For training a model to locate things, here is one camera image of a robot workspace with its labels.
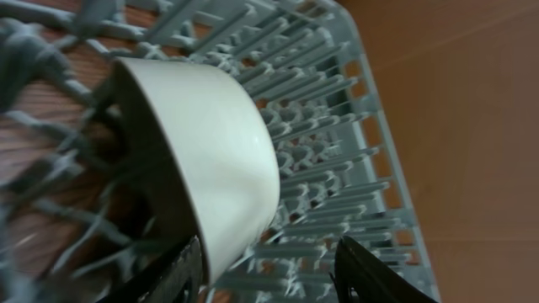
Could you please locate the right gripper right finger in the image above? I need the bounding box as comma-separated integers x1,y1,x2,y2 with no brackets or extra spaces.
329,236,436,303

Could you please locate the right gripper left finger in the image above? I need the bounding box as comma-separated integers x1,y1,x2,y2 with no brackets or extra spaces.
98,236,203,303

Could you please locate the grey bowl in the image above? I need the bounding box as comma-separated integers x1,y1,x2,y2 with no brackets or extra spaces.
108,57,280,284

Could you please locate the grey dishwasher rack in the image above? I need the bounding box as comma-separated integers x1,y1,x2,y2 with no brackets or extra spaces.
1,1,440,302

